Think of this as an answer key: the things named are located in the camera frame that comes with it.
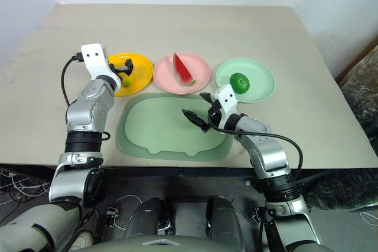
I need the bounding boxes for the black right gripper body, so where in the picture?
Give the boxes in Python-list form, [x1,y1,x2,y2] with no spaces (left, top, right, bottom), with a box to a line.
[207,100,229,131]

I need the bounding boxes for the yellow plate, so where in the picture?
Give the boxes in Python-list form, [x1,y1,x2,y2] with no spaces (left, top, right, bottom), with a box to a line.
[106,52,154,97]

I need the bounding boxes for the pink plate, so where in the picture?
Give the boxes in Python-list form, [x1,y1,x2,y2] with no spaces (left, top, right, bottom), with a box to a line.
[153,52,211,94]

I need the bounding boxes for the light green plate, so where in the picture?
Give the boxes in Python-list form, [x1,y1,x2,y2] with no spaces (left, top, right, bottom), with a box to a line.
[214,58,276,105]

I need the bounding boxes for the pale green tray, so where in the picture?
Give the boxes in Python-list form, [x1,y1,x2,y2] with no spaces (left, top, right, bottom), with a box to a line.
[115,92,234,162]

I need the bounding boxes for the red watermelon slice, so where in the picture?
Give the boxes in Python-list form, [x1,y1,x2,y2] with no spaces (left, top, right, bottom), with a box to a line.
[172,53,197,87]

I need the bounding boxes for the round green fruit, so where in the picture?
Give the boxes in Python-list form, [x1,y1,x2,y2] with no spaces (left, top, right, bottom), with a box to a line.
[229,72,252,95]

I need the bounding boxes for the dark rounded shape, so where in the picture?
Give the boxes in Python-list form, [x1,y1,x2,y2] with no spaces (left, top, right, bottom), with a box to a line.
[123,197,178,240]
[206,195,246,252]

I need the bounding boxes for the grey robot torso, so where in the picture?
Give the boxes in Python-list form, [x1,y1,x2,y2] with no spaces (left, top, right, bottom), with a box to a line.
[68,228,246,252]

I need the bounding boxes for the dark marbled cloth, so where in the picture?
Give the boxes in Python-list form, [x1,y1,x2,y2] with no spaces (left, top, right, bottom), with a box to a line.
[338,47,378,141]

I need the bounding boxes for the white shoe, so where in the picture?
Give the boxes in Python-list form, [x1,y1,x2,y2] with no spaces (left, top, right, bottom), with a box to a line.
[69,230,96,251]

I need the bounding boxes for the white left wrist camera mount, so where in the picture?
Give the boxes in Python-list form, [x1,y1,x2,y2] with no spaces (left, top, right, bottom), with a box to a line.
[80,42,122,87]

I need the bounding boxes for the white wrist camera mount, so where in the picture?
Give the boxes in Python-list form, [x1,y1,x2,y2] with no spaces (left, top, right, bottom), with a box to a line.
[80,42,122,87]
[213,84,239,115]

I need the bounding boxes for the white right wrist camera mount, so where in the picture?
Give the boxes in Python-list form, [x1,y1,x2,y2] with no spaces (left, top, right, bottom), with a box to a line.
[213,84,239,115]

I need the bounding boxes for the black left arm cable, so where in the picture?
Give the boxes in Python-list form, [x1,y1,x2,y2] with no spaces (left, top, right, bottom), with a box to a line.
[60,53,85,107]

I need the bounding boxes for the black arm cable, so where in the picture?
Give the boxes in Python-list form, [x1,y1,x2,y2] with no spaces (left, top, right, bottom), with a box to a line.
[60,53,85,107]
[207,109,304,182]

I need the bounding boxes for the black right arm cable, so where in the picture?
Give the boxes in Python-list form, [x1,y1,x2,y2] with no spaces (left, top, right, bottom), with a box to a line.
[207,109,304,182]

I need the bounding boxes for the white cable loop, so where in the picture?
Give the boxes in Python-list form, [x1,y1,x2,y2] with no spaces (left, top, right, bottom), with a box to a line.
[113,194,143,230]

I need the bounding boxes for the white floor cables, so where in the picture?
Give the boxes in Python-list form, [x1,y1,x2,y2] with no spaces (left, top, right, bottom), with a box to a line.
[0,168,51,203]

